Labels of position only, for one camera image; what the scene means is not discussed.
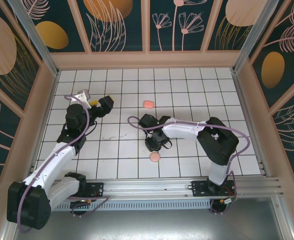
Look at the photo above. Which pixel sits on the grey metal sheet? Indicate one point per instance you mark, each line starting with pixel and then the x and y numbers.
pixel 149 225

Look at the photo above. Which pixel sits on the wall panel pale circle grass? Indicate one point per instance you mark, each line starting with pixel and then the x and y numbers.
pixel 2 50
pixel 227 30

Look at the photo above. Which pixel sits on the coral pink oblong charging case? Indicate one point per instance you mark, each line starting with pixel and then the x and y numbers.
pixel 148 104

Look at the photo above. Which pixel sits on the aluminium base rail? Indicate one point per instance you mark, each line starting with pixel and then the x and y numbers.
pixel 149 187

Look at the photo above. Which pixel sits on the pale pink round charging case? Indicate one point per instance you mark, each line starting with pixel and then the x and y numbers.
pixel 154 157

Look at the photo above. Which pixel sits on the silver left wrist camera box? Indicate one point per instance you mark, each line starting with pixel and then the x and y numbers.
pixel 84 95

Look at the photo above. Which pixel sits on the aluminium frame bar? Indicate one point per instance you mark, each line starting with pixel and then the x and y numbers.
pixel 7 235
pixel 284 222

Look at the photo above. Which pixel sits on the wall panel orange oval fern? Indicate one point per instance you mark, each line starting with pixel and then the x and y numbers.
pixel 52 35
pixel 287 50

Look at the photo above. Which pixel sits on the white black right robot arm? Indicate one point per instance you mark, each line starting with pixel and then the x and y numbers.
pixel 184 131

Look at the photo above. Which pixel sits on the wall panel orange circle leaves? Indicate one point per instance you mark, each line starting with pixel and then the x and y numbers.
pixel 107 25

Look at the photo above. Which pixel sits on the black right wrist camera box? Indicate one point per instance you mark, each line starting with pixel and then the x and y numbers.
pixel 148 120

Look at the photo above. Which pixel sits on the aluminium frame post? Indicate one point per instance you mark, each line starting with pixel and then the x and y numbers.
pixel 35 37
pixel 253 37

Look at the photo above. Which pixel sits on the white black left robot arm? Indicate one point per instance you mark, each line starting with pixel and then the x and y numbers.
pixel 59 160

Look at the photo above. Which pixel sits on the aluminium table side rail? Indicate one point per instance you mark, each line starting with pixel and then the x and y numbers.
pixel 241 100
pixel 50 100

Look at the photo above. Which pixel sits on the wall panel pink flowers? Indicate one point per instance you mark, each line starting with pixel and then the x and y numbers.
pixel 174 30

